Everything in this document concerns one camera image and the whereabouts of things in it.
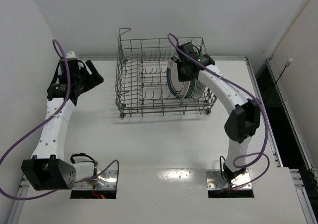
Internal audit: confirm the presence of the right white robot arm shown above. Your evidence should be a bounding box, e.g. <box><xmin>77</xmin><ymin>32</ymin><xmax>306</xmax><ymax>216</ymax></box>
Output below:
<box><xmin>176</xmin><ymin>42</ymin><xmax>260</xmax><ymax>183</ymax></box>

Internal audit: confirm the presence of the purple cable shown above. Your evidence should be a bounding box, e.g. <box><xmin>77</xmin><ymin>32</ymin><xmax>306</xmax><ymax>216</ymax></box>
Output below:
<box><xmin>167</xmin><ymin>33</ymin><xmax>271</xmax><ymax>194</ymax></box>
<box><xmin>0</xmin><ymin>39</ymin><xmax>120</xmax><ymax>200</ymax></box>

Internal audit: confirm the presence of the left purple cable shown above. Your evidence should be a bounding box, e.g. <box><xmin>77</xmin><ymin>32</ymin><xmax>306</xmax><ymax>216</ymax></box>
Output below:
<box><xmin>0</xmin><ymin>39</ymin><xmax>120</xmax><ymax>200</ymax></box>

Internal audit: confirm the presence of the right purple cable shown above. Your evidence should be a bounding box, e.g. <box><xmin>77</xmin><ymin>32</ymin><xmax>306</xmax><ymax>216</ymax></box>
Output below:
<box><xmin>167</xmin><ymin>33</ymin><xmax>271</xmax><ymax>194</ymax></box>

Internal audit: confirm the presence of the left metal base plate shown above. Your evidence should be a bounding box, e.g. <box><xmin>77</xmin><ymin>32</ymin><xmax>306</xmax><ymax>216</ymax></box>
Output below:
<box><xmin>72</xmin><ymin>170</ymin><xmax>118</xmax><ymax>191</ymax></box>

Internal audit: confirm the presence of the red-green rimmed plate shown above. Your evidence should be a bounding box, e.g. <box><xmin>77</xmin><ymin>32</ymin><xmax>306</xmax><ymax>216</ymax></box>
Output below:
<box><xmin>166</xmin><ymin>56</ymin><xmax>183</xmax><ymax>97</ymax></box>
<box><xmin>175</xmin><ymin>79</ymin><xmax>196</xmax><ymax>99</ymax></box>

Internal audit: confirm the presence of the metal base plate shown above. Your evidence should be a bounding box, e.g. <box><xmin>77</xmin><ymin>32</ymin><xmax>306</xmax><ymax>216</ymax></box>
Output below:
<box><xmin>205</xmin><ymin>169</ymin><xmax>252</xmax><ymax>191</ymax></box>
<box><xmin>72</xmin><ymin>170</ymin><xmax>118</xmax><ymax>191</ymax></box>

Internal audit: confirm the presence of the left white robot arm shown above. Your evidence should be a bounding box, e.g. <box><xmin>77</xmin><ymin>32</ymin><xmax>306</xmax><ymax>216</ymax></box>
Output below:
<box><xmin>21</xmin><ymin>51</ymin><xmax>104</xmax><ymax>191</ymax></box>

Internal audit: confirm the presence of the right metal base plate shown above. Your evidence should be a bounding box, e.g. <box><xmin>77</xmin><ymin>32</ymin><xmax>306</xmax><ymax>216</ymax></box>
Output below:
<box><xmin>205</xmin><ymin>169</ymin><xmax>252</xmax><ymax>191</ymax></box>

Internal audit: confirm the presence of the grey wire dish rack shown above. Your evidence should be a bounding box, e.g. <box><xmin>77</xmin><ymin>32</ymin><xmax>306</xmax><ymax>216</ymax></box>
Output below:
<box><xmin>115</xmin><ymin>28</ymin><xmax>217</xmax><ymax>118</ymax></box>

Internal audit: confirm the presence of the black wall cable with plug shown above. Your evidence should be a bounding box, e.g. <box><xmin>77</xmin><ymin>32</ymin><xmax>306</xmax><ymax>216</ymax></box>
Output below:
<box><xmin>263</xmin><ymin>58</ymin><xmax>293</xmax><ymax>103</ymax></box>

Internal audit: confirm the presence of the white plate with grey rings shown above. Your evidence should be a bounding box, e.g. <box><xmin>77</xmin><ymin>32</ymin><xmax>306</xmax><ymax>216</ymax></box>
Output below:
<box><xmin>190</xmin><ymin>79</ymin><xmax>206</xmax><ymax>100</ymax></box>

